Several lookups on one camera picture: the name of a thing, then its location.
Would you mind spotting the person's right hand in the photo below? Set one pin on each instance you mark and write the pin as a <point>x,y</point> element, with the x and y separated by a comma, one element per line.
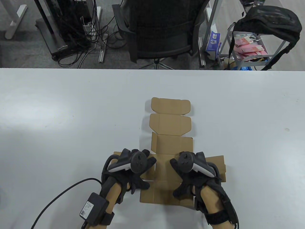
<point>193,181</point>

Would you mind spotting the person's left hand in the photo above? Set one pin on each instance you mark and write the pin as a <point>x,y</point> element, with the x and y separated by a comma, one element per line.
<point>126,179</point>

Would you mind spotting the small brown mailer box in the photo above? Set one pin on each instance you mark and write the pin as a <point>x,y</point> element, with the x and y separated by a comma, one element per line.
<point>170,124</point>

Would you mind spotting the person's right forearm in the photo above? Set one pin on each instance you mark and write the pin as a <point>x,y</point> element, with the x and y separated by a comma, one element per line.
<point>212,200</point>

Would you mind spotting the person's left forearm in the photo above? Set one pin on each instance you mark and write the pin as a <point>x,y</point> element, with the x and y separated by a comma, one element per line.
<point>115,193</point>

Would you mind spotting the blue and white box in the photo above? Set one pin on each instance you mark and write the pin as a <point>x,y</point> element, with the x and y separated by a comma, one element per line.
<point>212,43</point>

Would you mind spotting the dark grey right hand controller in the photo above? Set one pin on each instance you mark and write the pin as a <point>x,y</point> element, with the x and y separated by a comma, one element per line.
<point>185,162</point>

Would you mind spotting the dark grey hand controller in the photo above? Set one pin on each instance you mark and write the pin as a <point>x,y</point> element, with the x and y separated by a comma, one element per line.
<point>185,162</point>
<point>139,162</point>

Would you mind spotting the dark grey left hand controller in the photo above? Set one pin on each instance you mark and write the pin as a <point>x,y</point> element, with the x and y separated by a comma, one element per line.
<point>139,162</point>

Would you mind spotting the tan bag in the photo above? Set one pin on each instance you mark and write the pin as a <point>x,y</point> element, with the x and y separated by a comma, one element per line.
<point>226,62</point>

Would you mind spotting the blue plastic bag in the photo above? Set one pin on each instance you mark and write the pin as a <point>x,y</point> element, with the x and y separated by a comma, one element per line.
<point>245,68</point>

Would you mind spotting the grey metal cart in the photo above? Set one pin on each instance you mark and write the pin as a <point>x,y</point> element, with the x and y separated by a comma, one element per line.
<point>253,56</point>

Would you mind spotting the stack of pink packets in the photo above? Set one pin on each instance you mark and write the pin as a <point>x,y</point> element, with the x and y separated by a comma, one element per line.
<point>247,49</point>

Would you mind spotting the black mesh office chair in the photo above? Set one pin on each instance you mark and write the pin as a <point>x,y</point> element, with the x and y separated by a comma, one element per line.
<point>162,28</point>

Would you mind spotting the grey monitor stand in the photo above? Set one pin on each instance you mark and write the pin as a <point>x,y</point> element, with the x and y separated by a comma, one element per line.
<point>51,40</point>

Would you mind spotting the grey desk leg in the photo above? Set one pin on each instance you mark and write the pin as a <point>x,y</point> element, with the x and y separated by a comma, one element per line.
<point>210,16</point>

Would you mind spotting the black computer tower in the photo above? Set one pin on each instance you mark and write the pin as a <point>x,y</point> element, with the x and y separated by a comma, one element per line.
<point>71,14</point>

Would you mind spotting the black backpack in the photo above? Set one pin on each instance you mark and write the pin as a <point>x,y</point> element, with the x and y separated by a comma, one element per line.
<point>269,19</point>

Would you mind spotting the white desk leg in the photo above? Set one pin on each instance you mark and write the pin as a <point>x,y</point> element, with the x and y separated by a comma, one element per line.
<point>15,21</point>

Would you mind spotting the aluminium rail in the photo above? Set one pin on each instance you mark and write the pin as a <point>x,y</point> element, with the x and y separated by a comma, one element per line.
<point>102,53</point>
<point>202,54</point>

